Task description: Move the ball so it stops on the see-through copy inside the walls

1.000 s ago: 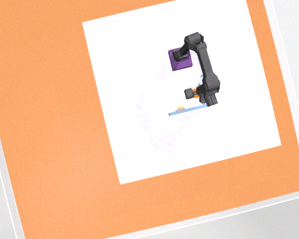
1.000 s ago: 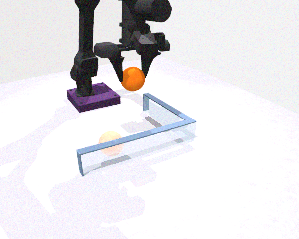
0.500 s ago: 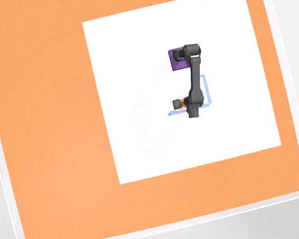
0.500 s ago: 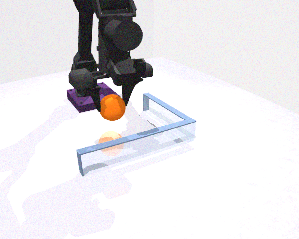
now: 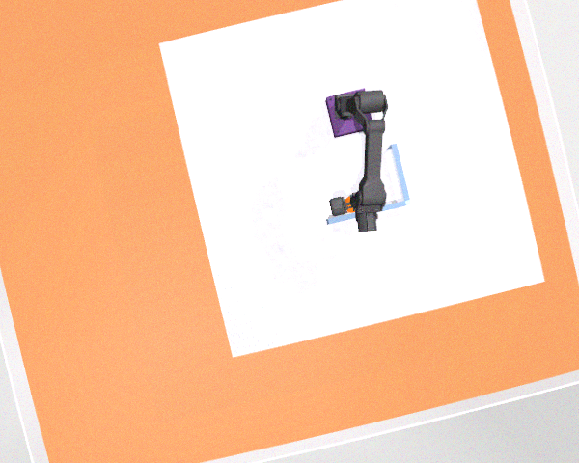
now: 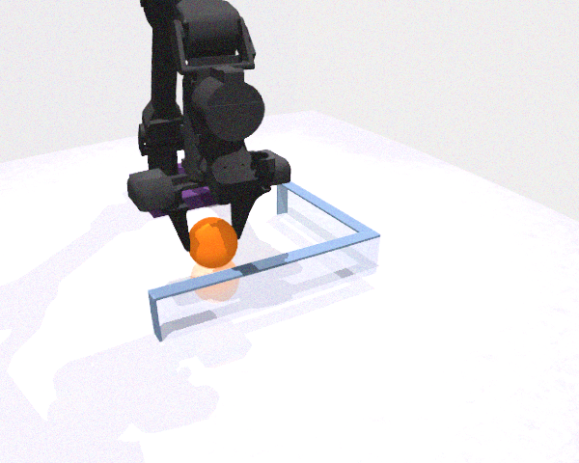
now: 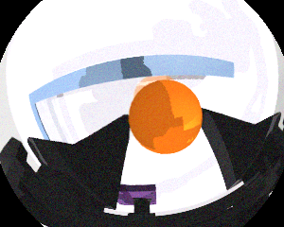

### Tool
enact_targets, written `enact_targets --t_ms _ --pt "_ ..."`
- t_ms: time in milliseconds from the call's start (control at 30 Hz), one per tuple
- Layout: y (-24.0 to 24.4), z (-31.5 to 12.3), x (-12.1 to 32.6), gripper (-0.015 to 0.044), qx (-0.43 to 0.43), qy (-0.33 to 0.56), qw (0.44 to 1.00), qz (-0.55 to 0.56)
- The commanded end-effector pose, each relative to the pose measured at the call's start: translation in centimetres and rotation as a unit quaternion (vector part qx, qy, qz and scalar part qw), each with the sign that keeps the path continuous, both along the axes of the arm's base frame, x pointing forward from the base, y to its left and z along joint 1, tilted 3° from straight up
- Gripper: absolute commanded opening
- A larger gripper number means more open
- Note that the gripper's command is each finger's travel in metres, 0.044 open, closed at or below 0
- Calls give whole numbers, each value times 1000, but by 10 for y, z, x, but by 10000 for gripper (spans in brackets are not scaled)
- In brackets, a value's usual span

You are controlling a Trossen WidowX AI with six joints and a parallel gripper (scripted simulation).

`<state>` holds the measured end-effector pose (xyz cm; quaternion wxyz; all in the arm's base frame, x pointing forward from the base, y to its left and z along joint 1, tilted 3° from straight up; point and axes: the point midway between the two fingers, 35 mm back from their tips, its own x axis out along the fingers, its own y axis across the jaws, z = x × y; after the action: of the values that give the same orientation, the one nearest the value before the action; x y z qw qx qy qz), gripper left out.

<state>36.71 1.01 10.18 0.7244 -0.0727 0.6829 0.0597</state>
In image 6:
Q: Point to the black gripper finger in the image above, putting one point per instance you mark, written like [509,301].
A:
[240,211]
[177,215]

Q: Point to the clear l-shaped low wall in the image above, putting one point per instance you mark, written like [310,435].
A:
[197,310]

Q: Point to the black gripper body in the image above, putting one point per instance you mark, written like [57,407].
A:
[152,190]

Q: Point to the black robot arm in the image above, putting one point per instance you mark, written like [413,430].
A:
[206,33]

